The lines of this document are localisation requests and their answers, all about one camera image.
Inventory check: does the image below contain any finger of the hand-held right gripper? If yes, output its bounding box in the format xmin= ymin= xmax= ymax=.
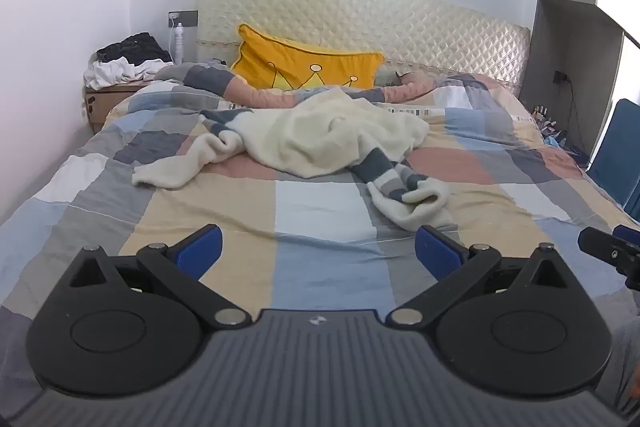
xmin=577 ymin=224 xmax=640 ymax=293

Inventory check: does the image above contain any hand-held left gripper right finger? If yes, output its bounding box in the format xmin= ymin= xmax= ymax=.
xmin=387 ymin=224 xmax=576 ymax=328

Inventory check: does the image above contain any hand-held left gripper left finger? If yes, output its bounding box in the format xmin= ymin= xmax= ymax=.
xmin=67 ymin=224 xmax=253 ymax=328

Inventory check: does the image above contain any cream striped knit sweater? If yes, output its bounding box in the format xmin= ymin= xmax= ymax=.
xmin=131 ymin=87 xmax=453 ymax=233

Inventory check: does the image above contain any white clothes pile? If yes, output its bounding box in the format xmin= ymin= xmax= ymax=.
xmin=83 ymin=59 xmax=173 ymax=89

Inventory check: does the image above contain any black clothes pile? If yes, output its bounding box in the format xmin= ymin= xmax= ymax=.
xmin=96 ymin=33 xmax=173 ymax=64

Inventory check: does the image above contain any blue chair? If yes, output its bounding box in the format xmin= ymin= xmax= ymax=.
xmin=586 ymin=98 xmax=640 ymax=223

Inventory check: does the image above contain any blue cloth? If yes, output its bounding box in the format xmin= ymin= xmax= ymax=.
xmin=541 ymin=129 xmax=571 ymax=148

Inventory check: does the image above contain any patchwork checked quilt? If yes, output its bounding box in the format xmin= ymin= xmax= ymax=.
xmin=0 ymin=62 xmax=640 ymax=388

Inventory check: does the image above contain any grey pillow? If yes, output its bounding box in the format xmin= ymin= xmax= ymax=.
xmin=374 ymin=61 xmax=418 ymax=88

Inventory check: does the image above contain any white bottle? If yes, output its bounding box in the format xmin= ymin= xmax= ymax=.
xmin=172 ymin=23 xmax=186 ymax=64

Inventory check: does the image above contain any yellow crown print pillow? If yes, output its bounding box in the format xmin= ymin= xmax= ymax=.
xmin=230 ymin=23 xmax=386 ymax=92

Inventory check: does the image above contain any cream quilted headboard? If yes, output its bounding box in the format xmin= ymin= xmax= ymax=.
xmin=195 ymin=0 xmax=532 ymax=100

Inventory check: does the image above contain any black charger cable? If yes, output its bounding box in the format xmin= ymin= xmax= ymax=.
xmin=565 ymin=77 xmax=588 ymax=158

